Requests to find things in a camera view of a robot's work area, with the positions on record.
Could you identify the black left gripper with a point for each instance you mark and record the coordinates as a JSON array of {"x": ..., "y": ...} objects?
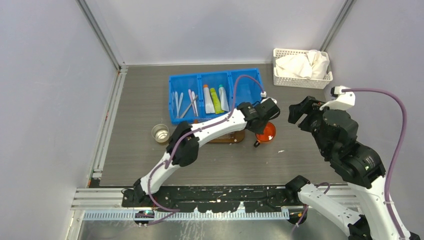
[{"x": 259, "y": 130}]

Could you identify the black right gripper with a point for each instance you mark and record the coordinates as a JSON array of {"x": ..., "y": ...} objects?
[{"x": 309, "y": 105}]

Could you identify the orange plastic mug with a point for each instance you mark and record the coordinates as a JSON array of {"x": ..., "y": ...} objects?
[{"x": 267, "y": 136}]

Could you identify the brown wooden oval tray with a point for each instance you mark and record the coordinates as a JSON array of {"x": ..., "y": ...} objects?
[{"x": 228, "y": 137}]

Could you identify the yellow-green toothpaste tube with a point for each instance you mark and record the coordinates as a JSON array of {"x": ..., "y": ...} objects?
[{"x": 216, "y": 101}]

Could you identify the blue plastic divided bin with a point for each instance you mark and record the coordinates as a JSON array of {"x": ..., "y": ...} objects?
[{"x": 242, "y": 85}]

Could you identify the silver metal cup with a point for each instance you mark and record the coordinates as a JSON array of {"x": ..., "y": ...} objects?
[{"x": 160, "y": 133}]

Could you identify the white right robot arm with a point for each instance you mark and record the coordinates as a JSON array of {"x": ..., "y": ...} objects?
[{"x": 335, "y": 134}]

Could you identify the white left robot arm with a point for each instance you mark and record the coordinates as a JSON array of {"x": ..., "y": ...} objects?
[{"x": 187, "y": 139}]

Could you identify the white toothpaste tube green cap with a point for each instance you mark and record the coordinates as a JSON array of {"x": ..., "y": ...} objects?
[{"x": 223, "y": 99}]

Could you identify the white toothpaste tube orange cap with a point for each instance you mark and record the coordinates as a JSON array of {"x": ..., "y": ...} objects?
[{"x": 208, "y": 102}]

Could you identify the grey toothbrush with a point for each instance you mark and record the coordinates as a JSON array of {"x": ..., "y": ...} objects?
[{"x": 189, "y": 106}]

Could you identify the white toothbrush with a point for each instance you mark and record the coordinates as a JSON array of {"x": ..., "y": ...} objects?
[{"x": 196, "y": 113}]

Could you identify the pink toothbrush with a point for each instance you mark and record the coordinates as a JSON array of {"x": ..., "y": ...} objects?
[{"x": 189, "y": 91}]

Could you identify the light blue toothbrush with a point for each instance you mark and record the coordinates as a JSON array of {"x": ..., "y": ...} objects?
[{"x": 178, "y": 102}]

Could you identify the white plastic basket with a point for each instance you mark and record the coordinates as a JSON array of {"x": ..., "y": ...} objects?
[{"x": 299, "y": 82}]

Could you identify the white crumpled cloth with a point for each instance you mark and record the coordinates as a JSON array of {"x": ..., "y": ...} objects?
[{"x": 312, "y": 64}]

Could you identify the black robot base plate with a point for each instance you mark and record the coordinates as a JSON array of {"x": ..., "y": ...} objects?
[{"x": 222, "y": 199}]

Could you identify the aluminium frame rail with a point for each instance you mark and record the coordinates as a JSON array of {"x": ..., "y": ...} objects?
[{"x": 93, "y": 23}]

